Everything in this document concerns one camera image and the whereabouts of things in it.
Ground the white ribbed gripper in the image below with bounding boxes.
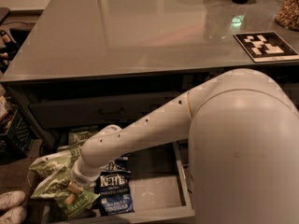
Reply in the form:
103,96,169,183
67,158,102,194

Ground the green jalapeno chip bag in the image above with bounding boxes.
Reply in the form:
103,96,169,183
31,167,99,217

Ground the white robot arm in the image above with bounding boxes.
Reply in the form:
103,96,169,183
71,69,299,224

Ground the front blue vinegar chip bag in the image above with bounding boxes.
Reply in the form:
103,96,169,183
94,170,135,217

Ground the rear green chip bag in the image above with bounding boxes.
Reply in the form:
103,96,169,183
68,126,98,145

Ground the open grey middle drawer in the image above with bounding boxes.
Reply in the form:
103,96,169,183
41,142,194,224

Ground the grey top left drawer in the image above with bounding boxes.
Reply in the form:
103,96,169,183
29,91,179,129

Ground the lower white shoe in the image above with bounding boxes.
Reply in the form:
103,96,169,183
0,206,27,224

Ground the white shoe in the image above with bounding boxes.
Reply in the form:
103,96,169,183
0,206,27,224
0,190,26,212

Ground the upper white shoe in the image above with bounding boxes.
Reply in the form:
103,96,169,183
0,190,26,212

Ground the black plastic crate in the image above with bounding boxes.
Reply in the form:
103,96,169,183
0,109,34,159

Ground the black white fiducial marker board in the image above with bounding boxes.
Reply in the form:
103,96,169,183
234,31,299,63

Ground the glass jar of snacks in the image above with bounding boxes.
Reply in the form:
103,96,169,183
276,0,299,31

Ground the grey cabinet frame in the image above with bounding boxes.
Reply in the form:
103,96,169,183
0,66,299,161

